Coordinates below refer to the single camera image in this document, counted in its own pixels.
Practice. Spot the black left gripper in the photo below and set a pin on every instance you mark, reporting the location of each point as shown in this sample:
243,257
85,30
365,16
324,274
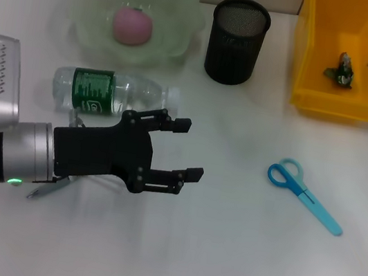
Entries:
101,153

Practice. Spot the green plastic wrapper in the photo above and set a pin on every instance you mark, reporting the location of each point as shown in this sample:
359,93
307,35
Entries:
343,74

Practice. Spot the green label water bottle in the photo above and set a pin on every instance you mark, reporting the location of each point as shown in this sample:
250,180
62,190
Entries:
93,92

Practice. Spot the pink toy peach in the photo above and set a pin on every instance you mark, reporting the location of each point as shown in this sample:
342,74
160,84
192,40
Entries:
131,26

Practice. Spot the black mesh pen holder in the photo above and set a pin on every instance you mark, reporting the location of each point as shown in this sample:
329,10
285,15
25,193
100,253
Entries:
235,48

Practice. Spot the silver ballpoint pen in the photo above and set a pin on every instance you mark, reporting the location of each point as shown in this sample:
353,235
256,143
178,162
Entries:
46,191

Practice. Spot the blue plastic scissors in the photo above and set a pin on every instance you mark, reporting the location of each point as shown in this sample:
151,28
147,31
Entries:
304,195

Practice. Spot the translucent green fruit plate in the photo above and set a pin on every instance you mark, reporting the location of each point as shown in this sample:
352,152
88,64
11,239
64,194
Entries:
96,8

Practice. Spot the yellow plastic storage bin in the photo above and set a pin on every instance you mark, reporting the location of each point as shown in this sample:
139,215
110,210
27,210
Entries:
316,96

